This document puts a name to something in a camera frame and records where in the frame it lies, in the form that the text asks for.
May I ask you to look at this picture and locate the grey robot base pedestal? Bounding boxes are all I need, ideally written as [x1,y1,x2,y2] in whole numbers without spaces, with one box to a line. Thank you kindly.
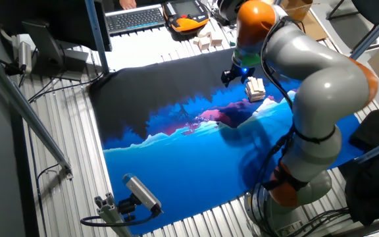
[243,189,309,237]

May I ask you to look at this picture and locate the wooden jenga block tower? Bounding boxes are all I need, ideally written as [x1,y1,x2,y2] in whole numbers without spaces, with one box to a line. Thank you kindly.
[245,76,266,103]

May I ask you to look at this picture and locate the silver aluminium profile stub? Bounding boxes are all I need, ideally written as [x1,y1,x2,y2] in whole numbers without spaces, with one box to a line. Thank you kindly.
[93,192,134,237]

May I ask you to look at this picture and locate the black computer monitor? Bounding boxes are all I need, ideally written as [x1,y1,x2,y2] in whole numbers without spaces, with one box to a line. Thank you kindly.
[0,0,113,52]

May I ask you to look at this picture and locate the black camera cable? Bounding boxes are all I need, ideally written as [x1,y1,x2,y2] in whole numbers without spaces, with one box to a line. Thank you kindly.
[80,210,160,228]

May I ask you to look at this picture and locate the grey metal frame beam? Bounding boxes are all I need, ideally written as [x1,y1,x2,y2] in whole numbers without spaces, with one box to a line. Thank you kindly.
[0,49,74,180]

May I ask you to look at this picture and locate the blue landscape print mat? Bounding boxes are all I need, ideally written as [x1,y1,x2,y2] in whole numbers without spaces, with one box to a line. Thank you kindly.
[88,47,365,235]

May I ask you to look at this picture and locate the silver camera with blue end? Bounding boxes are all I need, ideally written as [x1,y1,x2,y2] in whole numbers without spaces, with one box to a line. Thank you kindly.
[122,172,164,215]

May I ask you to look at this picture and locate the brown cardboard box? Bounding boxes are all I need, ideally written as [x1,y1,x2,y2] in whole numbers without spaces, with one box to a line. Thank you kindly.
[280,0,329,42]

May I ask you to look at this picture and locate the person's bare hand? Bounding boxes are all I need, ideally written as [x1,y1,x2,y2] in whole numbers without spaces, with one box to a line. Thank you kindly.
[118,0,138,11]

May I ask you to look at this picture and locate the small silver camera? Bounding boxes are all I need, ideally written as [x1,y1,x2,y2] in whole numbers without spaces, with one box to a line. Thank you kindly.
[17,41,34,75]

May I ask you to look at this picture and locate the orange black teach pendant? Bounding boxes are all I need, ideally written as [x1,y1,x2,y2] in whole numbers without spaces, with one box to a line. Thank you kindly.
[162,0,211,34]

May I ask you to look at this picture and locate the black office chair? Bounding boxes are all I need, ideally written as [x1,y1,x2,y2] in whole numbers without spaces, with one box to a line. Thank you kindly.
[326,0,379,53]

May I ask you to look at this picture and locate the thin black cable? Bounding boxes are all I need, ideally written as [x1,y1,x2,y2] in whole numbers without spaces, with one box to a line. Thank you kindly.
[35,163,61,237]

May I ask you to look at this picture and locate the black plug with cable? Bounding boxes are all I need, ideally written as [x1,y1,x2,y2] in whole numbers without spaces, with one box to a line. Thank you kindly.
[0,48,25,76]

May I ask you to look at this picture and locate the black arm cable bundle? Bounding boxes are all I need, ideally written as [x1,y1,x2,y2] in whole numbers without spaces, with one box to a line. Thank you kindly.
[250,14,309,237]

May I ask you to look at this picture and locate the black round reel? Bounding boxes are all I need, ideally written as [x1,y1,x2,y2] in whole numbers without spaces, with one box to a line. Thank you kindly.
[217,0,241,26]

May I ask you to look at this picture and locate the black floor cables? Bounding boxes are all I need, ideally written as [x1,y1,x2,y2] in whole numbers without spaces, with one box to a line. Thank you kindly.
[288,206,351,237]

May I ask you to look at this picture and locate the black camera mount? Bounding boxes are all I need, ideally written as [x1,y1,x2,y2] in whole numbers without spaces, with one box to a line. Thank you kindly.
[116,193,145,222]

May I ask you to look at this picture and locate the black monitor stand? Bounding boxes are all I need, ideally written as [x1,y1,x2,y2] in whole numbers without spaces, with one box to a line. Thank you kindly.
[21,19,90,82]

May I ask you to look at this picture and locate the black monitor cables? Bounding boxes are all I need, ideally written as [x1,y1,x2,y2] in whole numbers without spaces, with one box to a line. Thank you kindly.
[28,70,105,103]

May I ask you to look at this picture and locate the black computer keyboard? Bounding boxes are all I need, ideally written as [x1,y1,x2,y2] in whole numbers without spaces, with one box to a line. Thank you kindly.
[105,3,166,36]

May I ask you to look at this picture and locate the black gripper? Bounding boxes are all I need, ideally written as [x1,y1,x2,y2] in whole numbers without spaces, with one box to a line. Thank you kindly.
[220,63,256,88]

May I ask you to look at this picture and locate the black cloth bag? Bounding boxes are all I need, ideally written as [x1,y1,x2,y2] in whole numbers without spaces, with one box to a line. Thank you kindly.
[338,109,379,227]

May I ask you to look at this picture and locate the dark metal bar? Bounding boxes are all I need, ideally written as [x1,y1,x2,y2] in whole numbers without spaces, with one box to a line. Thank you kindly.
[327,215,379,237]

